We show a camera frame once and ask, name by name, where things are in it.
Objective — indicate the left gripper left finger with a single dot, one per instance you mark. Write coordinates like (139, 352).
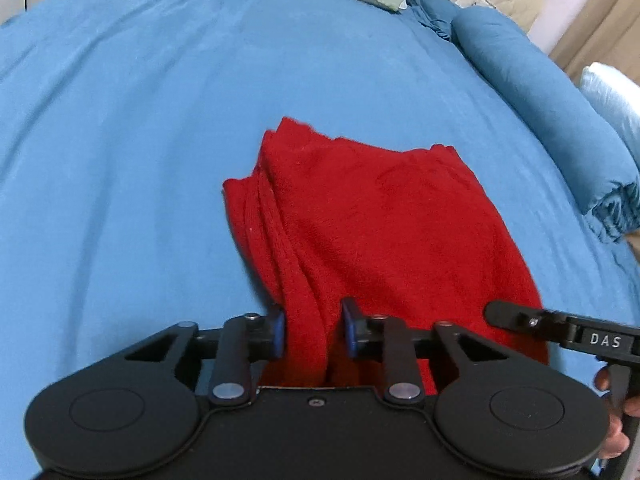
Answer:
(245, 345)

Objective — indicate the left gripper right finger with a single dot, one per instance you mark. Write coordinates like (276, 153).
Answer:
(384, 348)

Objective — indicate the red knit sweater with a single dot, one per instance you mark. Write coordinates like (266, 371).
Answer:
(407, 234)

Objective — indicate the person right hand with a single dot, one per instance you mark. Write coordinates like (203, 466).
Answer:
(616, 441)

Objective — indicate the rolled blue duvet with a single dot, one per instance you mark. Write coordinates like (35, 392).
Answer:
(594, 161)

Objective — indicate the light blue blanket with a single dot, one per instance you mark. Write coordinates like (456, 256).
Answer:
(615, 97)

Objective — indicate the blue bed sheet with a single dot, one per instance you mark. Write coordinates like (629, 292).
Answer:
(121, 120)

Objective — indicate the beige curtain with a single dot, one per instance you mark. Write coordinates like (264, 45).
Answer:
(604, 31)

